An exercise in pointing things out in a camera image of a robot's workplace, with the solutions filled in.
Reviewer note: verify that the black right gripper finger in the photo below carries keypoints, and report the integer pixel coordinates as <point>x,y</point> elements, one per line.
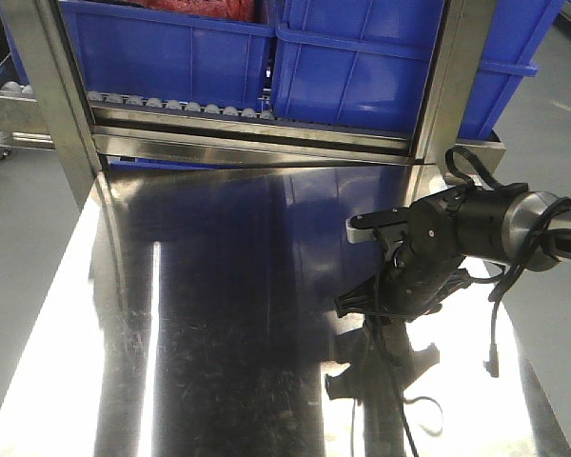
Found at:
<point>361,299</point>

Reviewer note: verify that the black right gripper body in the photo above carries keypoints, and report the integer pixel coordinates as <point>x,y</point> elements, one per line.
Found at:
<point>407,284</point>

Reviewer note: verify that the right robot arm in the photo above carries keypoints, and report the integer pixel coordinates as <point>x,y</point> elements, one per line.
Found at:
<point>517,228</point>

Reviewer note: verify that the white roller conveyor track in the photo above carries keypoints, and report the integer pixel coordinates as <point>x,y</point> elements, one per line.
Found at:
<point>158,103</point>

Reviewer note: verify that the right blue plastic bin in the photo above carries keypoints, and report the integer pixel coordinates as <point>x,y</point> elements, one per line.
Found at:
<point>364,64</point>

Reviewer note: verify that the blue plastic bin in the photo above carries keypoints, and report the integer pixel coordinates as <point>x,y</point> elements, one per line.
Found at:
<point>170,55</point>
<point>364,64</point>

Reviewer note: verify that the red mesh bag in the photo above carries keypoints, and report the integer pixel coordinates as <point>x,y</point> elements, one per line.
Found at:
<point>238,10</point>

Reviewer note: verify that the left blue plastic bin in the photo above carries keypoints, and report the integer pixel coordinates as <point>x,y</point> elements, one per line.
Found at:
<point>170,55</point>

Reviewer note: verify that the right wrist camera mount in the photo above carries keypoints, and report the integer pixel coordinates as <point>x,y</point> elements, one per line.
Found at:
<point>392,224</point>

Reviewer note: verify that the stainless steel rack frame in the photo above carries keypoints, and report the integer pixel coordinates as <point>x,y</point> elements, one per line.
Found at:
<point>85,133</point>

